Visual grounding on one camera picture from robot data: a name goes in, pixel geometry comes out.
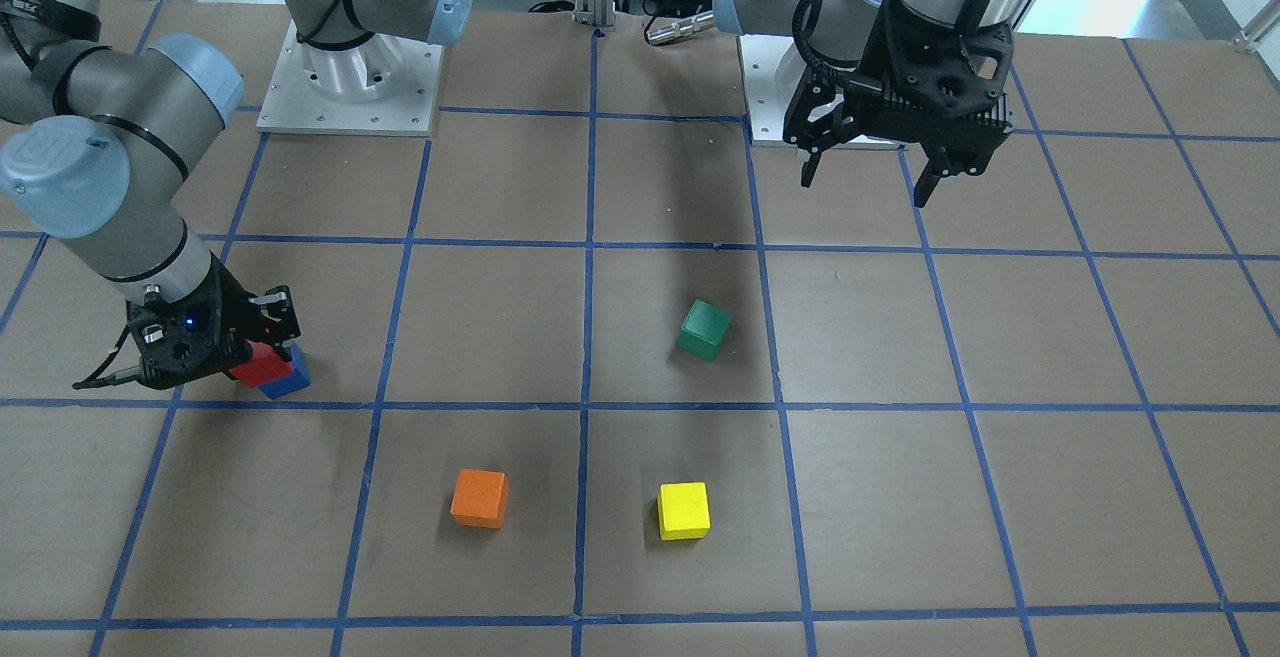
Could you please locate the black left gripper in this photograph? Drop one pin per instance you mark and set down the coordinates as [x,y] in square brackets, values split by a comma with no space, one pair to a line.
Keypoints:
[882,55]

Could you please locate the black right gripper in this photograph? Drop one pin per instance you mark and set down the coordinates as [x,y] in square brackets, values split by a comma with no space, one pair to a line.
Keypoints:
[229,311]

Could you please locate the red wooden block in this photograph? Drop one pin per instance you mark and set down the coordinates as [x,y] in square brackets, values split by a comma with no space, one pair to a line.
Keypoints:
[264,365]

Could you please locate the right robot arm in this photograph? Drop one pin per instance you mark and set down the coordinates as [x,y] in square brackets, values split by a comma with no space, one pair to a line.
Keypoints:
[106,140]

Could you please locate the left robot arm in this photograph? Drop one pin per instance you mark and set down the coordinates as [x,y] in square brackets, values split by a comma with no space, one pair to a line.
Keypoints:
[843,26]

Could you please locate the blue wooden block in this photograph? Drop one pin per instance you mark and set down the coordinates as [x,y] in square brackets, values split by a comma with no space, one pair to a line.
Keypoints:
[299,380]

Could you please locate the green wooden block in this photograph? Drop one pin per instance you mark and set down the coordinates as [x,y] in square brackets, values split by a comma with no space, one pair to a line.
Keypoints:
[703,330]

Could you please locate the orange wooden block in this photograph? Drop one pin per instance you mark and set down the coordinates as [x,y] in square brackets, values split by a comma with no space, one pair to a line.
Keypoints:
[480,498]

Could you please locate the yellow wooden block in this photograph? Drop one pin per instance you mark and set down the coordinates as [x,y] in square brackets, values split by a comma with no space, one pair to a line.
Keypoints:
[683,510]

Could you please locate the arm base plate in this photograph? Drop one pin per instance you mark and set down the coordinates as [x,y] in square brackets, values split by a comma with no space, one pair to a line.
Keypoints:
[387,87]
[771,70]

